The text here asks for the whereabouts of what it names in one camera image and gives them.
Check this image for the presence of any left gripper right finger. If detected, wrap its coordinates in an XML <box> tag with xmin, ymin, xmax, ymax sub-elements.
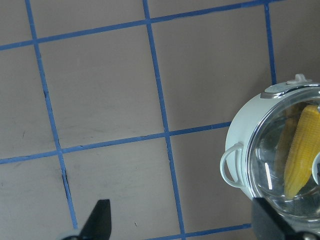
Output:
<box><xmin>251</xmin><ymin>197</ymin><xmax>320</xmax><ymax>240</ymax></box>

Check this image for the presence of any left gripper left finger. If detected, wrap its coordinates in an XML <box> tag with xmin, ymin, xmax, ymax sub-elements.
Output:
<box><xmin>58</xmin><ymin>199</ymin><xmax>112</xmax><ymax>240</ymax></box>

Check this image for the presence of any glass pot lid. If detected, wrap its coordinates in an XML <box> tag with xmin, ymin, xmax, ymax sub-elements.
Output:
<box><xmin>247</xmin><ymin>85</ymin><xmax>320</xmax><ymax>224</ymax></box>

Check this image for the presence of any yellow corn cob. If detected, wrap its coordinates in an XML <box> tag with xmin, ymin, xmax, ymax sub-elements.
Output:
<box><xmin>284</xmin><ymin>105</ymin><xmax>320</xmax><ymax>200</ymax></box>

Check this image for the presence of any pale green electric pot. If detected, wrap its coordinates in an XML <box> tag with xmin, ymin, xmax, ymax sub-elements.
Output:
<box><xmin>219</xmin><ymin>73</ymin><xmax>320</xmax><ymax>235</ymax></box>

